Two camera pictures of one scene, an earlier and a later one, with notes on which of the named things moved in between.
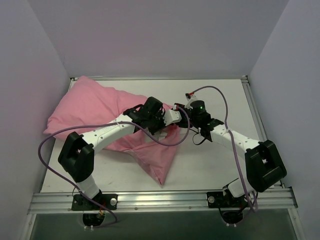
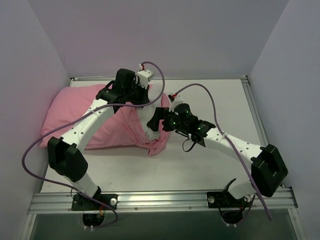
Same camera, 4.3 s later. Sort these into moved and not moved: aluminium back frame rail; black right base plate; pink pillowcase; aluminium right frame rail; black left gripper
Moved: black left gripper; pink pillowcase
Not moved: black right base plate; aluminium right frame rail; aluminium back frame rail
